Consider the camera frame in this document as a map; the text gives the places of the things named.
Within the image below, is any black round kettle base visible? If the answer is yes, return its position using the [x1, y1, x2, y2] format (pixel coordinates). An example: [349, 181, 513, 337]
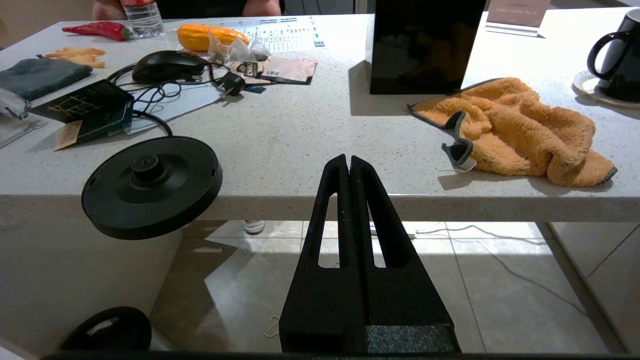
[80, 135, 224, 241]

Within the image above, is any round grey coaster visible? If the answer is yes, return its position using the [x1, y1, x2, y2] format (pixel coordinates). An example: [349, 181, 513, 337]
[573, 69, 640, 109]

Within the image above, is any orange fluffy towel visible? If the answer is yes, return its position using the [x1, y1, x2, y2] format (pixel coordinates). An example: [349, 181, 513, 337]
[407, 76, 619, 189]

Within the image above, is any red chili pepper toy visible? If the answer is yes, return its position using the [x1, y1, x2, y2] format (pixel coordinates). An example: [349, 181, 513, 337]
[61, 21, 133, 42]

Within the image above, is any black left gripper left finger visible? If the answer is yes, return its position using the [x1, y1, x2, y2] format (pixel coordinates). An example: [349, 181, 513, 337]
[279, 153, 367, 354]

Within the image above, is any dark grey folded cloth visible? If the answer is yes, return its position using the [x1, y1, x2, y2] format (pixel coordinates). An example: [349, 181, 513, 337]
[0, 58, 94, 102]

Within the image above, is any crumpled clear plastic bag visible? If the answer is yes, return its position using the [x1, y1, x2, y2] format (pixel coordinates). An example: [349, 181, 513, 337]
[0, 88, 32, 121]

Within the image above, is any thin floor cable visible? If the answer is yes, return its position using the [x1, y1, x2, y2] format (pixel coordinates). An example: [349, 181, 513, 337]
[415, 223, 576, 303]

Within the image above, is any person in black shirt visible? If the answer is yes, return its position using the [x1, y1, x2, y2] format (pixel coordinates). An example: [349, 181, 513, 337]
[91, 0, 286, 235]

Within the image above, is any black tissue box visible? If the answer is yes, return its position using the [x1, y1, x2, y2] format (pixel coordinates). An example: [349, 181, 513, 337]
[369, 0, 488, 96]

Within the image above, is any plain white paper sheet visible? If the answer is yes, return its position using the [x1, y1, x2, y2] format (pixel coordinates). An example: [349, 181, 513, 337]
[124, 82, 223, 136]

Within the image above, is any dark green card box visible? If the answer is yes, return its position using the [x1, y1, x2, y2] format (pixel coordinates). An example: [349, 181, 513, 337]
[29, 79, 135, 147]

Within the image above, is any yellow corn cob toy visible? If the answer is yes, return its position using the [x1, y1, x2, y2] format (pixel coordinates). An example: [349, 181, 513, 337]
[177, 24, 250, 54]

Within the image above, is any black rounded floor object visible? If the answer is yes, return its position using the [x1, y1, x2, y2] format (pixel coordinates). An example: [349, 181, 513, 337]
[59, 306, 153, 352]

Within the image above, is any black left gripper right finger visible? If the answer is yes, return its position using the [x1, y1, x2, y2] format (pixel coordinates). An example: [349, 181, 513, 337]
[350, 155, 462, 354]

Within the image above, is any clear water bottle red cap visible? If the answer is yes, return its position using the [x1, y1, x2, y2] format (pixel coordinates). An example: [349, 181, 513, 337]
[121, 0, 164, 39]

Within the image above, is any black mug white inside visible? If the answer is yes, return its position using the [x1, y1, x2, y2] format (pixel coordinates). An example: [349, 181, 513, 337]
[587, 7, 640, 102]

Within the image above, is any black power cable with plug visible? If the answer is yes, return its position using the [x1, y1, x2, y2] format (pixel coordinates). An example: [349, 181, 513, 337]
[105, 62, 247, 138]

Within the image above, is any pink flat packet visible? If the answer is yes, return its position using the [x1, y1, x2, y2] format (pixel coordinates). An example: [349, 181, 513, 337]
[229, 56, 319, 86]

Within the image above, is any orange fries toy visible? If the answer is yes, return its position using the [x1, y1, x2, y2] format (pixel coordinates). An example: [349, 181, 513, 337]
[44, 46, 107, 69]

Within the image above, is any black computer mouse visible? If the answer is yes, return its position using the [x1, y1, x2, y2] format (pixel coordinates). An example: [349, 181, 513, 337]
[131, 50, 209, 85]

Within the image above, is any printed white menu sheet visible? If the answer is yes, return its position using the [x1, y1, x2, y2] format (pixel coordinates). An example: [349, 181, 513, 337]
[215, 15, 329, 54]

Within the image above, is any beige QR code sign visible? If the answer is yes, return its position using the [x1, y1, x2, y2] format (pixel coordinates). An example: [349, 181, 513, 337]
[485, 0, 552, 37]

